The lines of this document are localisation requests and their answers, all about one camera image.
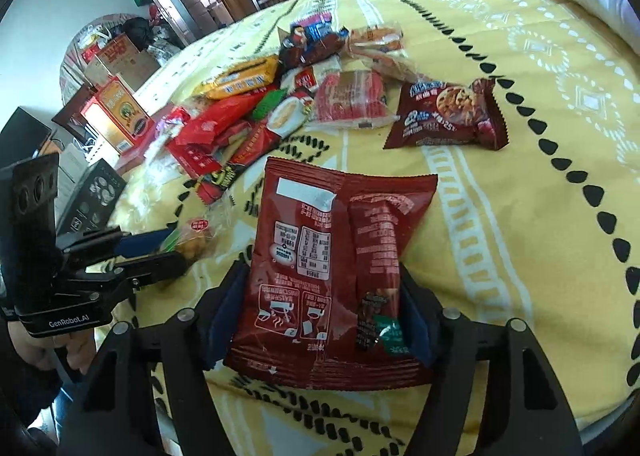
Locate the clear red wafer packet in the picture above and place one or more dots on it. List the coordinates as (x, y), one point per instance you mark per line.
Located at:
(350, 101)

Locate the person's left hand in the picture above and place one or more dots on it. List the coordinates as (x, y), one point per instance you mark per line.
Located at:
(32, 348)

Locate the dark red snack packet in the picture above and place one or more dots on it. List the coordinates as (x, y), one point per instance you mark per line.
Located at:
(325, 261)

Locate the orange red carton box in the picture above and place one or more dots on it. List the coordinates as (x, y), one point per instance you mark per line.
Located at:
(117, 111)

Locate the orange bread packet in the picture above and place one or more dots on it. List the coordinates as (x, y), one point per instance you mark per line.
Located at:
(375, 39)

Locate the white red label snack packet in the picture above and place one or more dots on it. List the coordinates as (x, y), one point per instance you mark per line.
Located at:
(307, 79)

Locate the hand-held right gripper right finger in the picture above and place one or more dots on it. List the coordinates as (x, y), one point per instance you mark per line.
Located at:
(417, 331)

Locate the black monitor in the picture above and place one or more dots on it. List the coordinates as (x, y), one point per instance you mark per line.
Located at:
(25, 131)

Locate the black bag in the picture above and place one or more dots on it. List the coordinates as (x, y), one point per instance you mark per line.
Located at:
(140, 31)

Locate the flat red snack packet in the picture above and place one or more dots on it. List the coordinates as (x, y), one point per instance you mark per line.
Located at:
(195, 161)

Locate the cardboard box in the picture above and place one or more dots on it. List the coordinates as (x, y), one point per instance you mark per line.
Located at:
(125, 56)

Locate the flat red box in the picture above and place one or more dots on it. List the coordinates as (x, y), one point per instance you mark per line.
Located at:
(135, 156)

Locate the black printed box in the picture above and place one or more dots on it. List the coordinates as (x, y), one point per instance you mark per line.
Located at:
(95, 196)

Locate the small clear brown snack packet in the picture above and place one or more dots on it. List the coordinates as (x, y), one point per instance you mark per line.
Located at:
(195, 238)

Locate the green small snack packet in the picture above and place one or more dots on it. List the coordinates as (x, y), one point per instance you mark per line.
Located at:
(270, 104)

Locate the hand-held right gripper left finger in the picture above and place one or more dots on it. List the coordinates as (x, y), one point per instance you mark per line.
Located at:
(222, 326)

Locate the blue red small snack packet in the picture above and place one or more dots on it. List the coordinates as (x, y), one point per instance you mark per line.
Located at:
(317, 29)

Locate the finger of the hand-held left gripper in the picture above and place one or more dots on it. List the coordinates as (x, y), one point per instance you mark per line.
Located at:
(145, 242)
(150, 268)

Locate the yellow patterned bedsheet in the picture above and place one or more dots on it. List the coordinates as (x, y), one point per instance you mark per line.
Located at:
(500, 186)

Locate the brown chocolate cookie packet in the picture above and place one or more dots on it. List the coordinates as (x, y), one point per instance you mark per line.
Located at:
(440, 116)

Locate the cream pastry packet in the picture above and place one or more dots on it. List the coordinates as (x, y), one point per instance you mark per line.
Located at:
(287, 114)

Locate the dark brown small snack packet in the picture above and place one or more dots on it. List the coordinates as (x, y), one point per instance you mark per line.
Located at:
(310, 54)

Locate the yellow snack packet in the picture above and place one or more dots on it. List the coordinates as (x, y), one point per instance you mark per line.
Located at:
(240, 79)

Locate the patterned round board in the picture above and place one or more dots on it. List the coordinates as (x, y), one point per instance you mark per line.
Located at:
(70, 71)

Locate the bright red long snack packet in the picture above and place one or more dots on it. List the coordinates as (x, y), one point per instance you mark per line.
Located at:
(215, 124)

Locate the red black long snack packet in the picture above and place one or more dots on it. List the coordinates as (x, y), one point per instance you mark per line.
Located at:
(250, 146)

